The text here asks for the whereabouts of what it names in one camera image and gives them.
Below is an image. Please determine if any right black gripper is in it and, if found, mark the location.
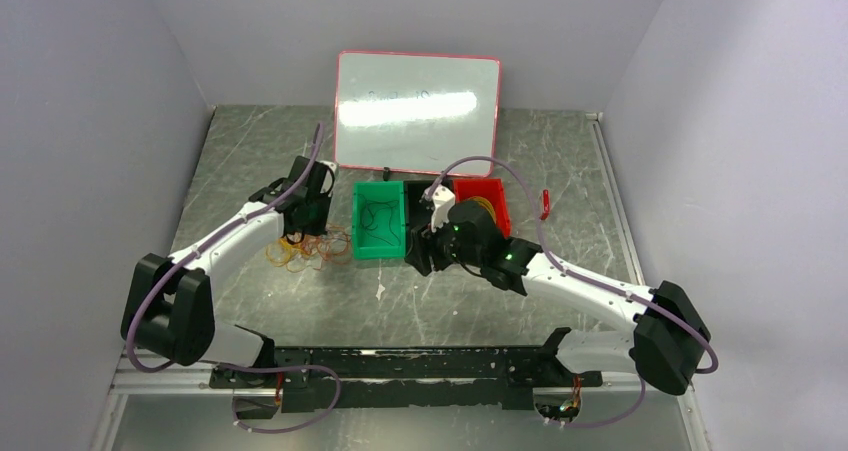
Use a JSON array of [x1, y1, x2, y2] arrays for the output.
[[404, 207, 485, 276]]

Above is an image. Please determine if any black plastic bin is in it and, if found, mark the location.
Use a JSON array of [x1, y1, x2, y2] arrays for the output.
[[403, 180, 454, 238]]

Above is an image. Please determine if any orange cable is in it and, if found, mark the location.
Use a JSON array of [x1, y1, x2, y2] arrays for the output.
[[291, 225, 354, 270]]

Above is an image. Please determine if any yellow cable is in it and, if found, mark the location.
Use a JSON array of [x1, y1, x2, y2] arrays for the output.
[[264, 232, 313, 274]]

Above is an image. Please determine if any green plastic bin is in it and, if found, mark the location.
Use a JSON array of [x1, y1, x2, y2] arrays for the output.
[[352, 181, 406, 260]]

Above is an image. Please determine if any red plastic bin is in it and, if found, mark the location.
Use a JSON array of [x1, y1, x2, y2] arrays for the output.
[[453, 178, 512, 237]]

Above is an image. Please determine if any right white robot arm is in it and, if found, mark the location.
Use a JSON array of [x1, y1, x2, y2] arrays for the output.
[[405, 202, 718, 396]]

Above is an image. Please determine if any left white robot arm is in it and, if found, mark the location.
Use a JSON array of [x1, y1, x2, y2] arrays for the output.
[[120, 156, 337, 387]]

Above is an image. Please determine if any pink framed whiteboard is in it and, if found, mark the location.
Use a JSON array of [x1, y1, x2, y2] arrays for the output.
[[334, 50, 502, 177]]

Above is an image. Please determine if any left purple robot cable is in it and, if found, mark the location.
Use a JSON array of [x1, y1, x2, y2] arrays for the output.
[[124, 121, 343, 435]]

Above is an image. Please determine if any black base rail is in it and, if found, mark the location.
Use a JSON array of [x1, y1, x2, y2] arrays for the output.
[[209, 345, 603, 413]]

